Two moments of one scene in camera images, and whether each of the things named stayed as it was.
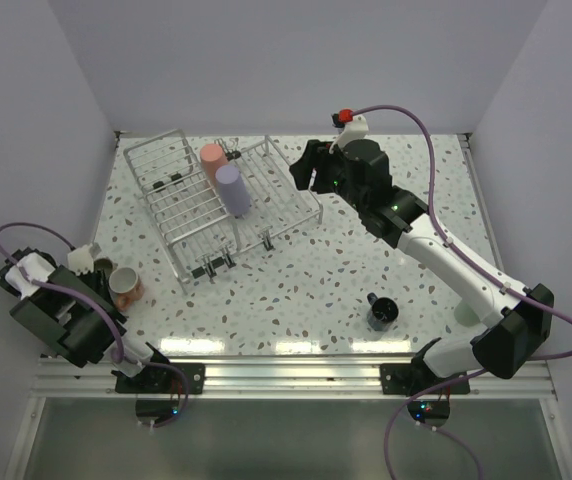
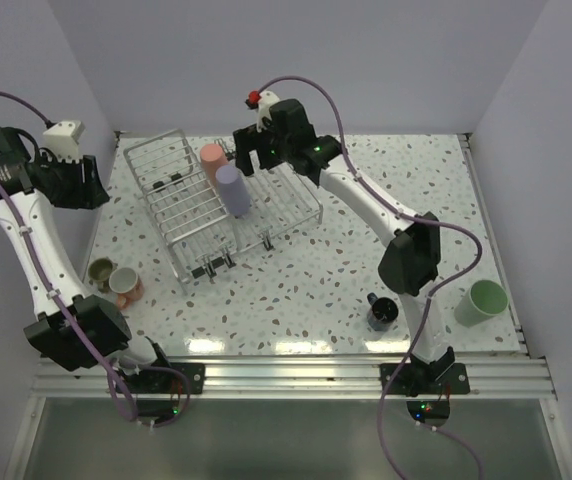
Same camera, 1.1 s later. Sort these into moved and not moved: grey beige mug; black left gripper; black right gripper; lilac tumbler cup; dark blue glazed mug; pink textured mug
Moved: black left gripper; black right gripper
Not moved: grey beige mug; lilac tumbler cup; dark blue glazed mug; pink textured mug
